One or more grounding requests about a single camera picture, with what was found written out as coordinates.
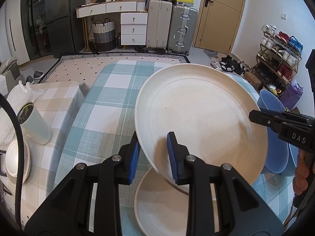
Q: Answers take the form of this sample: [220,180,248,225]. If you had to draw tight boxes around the blue bowl large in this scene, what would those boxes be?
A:
[257,89,289,174]

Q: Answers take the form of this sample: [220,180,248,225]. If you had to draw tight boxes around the cream plate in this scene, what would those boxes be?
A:
[134,63,268,184]
[133,166,220,236]

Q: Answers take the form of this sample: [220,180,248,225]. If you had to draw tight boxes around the right hand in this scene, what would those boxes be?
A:
[293,149,309,195]

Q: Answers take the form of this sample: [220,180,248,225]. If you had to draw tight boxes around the purple bag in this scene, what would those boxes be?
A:
[280,80,303,110]

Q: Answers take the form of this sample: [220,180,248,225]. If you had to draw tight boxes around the wooden shoe rack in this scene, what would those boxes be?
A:
[253,25,303,98]

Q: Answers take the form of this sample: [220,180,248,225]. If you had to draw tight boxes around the small cream bowl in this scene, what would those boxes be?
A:
[5,139,31,183]

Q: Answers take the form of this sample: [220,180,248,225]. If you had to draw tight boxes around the white tumbler cup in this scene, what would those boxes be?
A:
[17,102,52,145]

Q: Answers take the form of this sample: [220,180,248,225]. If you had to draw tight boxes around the green plaid tablecloth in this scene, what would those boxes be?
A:
[54,60,294,235]

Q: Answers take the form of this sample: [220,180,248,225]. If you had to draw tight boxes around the beige plaid tablecloth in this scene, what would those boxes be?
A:
[21,81,89,225]

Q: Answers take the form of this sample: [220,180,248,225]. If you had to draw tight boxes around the dotted floor rug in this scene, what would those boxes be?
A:
[39,52,189,86]

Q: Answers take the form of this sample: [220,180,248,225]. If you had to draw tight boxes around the wooden door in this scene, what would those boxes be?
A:
[194,0,246,54]

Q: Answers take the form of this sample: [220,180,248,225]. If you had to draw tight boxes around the silver suitcase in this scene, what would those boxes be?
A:
[167,5,198,55]

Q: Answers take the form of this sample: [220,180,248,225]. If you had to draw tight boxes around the beige suitcase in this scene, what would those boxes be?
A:
[146,0,172,50]

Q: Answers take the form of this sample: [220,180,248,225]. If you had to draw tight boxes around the dark refrigerator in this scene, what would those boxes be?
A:
[45,0,85,58]

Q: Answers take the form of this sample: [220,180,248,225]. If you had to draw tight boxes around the woven laundry basket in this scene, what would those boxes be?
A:
[92,18,116,52]

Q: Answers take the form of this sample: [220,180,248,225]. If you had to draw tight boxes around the white drawer desk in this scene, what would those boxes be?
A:
[76,0,147,52]

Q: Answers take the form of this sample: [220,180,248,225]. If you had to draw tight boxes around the black cable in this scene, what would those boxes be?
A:
[0,94,25,229]

